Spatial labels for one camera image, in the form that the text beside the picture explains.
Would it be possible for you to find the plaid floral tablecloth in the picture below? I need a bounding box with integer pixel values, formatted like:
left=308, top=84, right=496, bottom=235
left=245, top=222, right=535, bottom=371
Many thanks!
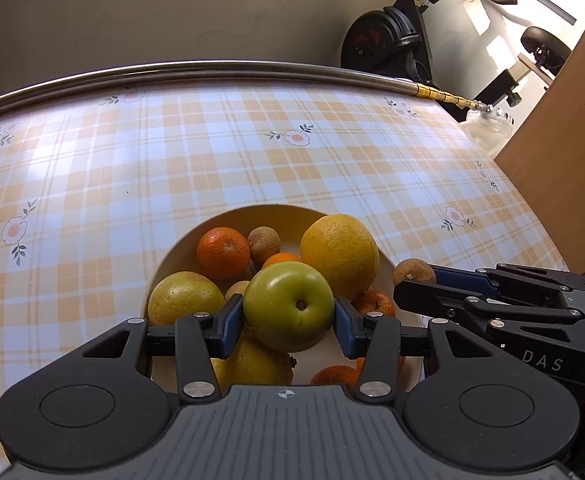
left=0, top=80, right=571, bottom=466

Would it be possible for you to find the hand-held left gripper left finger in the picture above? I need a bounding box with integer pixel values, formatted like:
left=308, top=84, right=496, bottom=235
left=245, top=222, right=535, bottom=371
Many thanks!
left=80, top=294, right=246, bottom=405

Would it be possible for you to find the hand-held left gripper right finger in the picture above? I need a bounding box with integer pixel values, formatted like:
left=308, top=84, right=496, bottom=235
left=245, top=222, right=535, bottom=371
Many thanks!
left=335, top=294, right=503, bottom=403

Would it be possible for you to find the wooden board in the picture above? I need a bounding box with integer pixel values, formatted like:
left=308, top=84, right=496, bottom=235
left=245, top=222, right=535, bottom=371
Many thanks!
left=494, top=0, right=585, bottom=276

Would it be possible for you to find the black exercise bike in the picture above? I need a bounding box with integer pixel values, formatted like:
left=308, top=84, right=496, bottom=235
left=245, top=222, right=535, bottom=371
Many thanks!
left=340, top=0, right=573, bottom=111

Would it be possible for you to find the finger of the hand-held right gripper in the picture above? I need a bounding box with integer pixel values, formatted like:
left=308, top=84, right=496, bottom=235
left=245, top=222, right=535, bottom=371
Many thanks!
left=433, top=263, right=585, bottom=298
left=393, top=280, right=582, bottom=345

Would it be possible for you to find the brown longan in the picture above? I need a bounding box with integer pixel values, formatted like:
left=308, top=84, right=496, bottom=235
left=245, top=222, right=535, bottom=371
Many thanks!
left=393, top=258, right=437, bottom=288
left=247, top=226, right=282, bottom=264
left=224, top=280, right=251, bottom=303

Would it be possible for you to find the orange with stem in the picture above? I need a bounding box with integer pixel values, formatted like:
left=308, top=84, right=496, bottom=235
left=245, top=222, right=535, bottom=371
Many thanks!
left=261, top=252, right=301, bottom=270

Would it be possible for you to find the yellow green citrus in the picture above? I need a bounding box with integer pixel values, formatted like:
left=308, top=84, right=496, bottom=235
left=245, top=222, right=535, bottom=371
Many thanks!
left=147, top=271, right=225, bottom=327

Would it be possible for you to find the large yellow lemon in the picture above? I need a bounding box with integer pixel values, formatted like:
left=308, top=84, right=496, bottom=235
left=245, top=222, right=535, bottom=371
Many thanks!
left=300, top=214, right=381, bottom=301

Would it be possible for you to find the green apple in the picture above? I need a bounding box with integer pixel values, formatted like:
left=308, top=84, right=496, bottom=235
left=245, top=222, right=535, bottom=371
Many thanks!
left=242, top=261, right=335, bottom=353

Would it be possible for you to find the metal pole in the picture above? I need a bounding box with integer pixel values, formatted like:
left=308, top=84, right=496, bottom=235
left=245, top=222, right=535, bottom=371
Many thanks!
left=0, top=60, right=496, bottom=121

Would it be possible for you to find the small mandarin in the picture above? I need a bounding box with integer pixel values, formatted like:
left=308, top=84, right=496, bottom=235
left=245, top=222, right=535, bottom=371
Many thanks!
left=196, top=227, right=251, bottom=280

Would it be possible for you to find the cream plate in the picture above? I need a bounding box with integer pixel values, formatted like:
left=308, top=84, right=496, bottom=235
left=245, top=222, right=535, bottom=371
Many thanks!
left=145, top=204, right=431, bottom=396

